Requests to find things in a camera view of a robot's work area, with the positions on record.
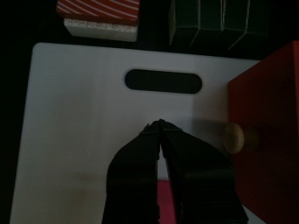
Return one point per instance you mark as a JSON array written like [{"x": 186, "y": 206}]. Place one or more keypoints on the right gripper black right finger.
[{"x": 201, "y": 186}]

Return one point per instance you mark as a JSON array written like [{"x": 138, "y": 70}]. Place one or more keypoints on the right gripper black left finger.
[{"x": 132, "y": 180}]

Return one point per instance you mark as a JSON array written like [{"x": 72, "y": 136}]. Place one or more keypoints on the pink play dough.
[{"x": 165, "y": 204}]

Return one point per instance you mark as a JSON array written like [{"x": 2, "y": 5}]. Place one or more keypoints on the wooden drawer with red front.
[{"x": 272, "y": 102}]

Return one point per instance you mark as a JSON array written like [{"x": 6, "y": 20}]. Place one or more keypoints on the white plastic cutting board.
[{"x": 77, "y": 116}]

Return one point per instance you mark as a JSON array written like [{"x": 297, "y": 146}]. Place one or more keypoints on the dark green toy block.
[{"x": 209, "y": 17}]

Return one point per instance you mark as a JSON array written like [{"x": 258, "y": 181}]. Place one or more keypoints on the red white striped toy block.
[{"x": 97, "y": 11}]

